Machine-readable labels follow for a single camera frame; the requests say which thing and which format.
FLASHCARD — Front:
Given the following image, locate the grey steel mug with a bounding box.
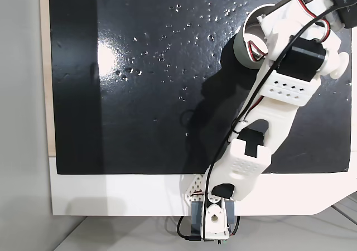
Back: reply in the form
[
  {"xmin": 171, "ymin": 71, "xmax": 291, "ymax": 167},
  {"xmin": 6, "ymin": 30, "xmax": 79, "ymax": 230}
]
[{"xmin": 233, "ymin": 3, "xmax": 280, "ymax": 70}]

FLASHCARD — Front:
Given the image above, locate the black table mat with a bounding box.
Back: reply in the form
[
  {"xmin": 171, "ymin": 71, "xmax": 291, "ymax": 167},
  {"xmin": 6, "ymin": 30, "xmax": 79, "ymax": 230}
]
[{"xmin": 49, "ymin": 0, "xmax": 351, "ymax": 175}]

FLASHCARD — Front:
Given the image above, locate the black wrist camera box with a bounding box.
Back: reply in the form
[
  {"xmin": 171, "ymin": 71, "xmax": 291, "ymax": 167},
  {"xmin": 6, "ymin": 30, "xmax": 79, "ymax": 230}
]
[{"xmin": 326, "ymin": 0, "xmax": 357, "ymax": 29}]

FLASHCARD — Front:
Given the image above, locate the black camera cable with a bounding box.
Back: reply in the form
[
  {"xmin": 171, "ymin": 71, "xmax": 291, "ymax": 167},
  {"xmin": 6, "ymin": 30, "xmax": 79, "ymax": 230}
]
[{"xmin": 201, "ymin": 5, "xmax": 342, "ymax": 235}]

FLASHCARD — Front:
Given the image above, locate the black base power cable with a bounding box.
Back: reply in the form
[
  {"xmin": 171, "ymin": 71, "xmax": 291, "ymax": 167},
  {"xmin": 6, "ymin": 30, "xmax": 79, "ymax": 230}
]
[{"xmin": 176, "ymin": 214, "xmax": 241, "ymax": 242}]

